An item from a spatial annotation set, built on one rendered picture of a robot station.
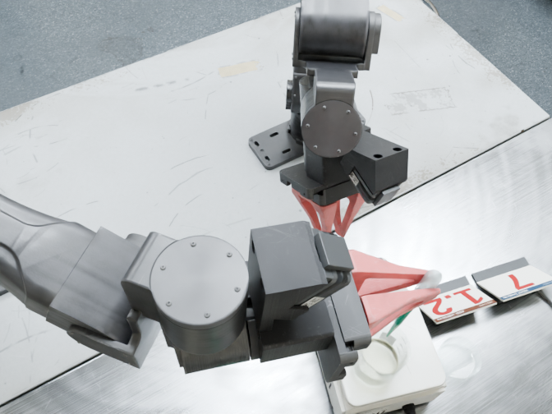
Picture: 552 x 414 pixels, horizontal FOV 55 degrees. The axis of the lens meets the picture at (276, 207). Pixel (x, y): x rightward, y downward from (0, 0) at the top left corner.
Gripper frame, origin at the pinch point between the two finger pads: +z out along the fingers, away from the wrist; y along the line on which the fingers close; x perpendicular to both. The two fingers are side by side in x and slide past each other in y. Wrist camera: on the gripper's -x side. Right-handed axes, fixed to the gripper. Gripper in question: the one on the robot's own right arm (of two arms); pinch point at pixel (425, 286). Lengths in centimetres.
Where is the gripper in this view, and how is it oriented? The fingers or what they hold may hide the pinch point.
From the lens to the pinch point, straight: 44.6
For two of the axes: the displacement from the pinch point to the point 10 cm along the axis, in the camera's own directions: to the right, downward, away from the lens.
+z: 9.7, -1.6, 1.8
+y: -2.2, -8.5, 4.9
